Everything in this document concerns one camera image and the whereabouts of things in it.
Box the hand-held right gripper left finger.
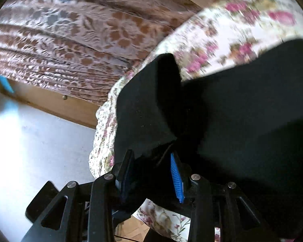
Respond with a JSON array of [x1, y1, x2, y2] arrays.
[[21, 150, 142, 242]]

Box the black pants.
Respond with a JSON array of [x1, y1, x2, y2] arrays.
[[114, 39, 303, 240]]

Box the brown leaf patterned curtain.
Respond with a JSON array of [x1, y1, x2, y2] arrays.
[[0, 0, 220, 106]]

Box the light blue object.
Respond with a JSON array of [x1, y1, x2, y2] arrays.
[[0, 76, 14, 94]]

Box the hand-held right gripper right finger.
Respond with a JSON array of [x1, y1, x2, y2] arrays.
[[170, 154, 281, 242]]

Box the floral bed sheet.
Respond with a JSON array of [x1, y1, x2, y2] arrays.
[[87, 0, 303, 240]]

